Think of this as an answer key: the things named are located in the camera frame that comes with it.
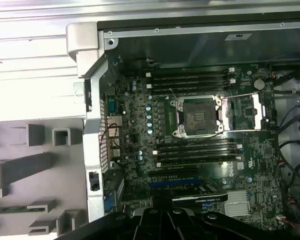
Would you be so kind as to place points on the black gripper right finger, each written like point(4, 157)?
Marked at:
point(185, 225)

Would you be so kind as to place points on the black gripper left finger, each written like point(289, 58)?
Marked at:
point(150, 225)

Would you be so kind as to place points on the CPU socket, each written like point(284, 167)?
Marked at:
point(197, 115)

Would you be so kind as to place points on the black NVIDIA graphics card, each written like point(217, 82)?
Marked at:
point(202, 197)

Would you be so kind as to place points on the silver finned chipset heatsink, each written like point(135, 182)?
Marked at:
point(236, 210)

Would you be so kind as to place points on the black expansion slot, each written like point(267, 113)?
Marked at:
point(173, 171)

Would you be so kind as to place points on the black RAM slot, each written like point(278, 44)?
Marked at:
point(197, 153)
point(190, 72)
point(197, 148)
point(197, 159)
point(190, 83)
point(190, 89)
point(190, 78)
point(197, 143)

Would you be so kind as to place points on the green motherboard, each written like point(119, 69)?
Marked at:
point(252, 155)

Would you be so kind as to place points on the grey parts rack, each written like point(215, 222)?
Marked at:
point(40, 180)

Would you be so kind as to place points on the green RAM stick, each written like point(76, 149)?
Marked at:
point(7, 210)

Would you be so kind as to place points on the round coin cell battery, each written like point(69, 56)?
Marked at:
point(259, 84)

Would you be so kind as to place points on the open black PC case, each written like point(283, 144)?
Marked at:
point(190, 50)

